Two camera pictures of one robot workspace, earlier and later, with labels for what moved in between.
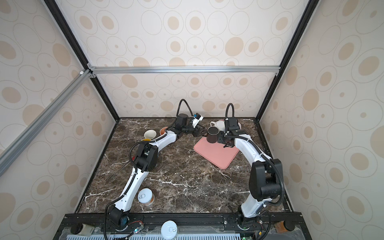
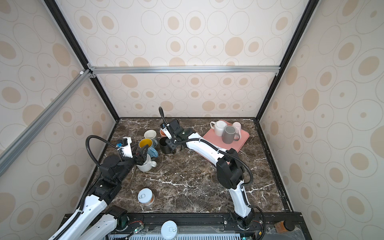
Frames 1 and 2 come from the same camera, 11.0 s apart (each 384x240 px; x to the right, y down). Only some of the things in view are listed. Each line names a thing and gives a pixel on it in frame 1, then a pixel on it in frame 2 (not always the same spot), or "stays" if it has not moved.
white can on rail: x=169 y=230 stays
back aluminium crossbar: x=184 y=70 stays
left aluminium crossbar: x=14 y=149 stays
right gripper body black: x=223 y=137 to x=171 y=142
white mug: x=220 y=123 stays
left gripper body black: x=188 y=130 to x=128 y=163
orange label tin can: x=146 y=196 stays
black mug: x=212 y=134 to x=164 y=147
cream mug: x=150 y=133 stays
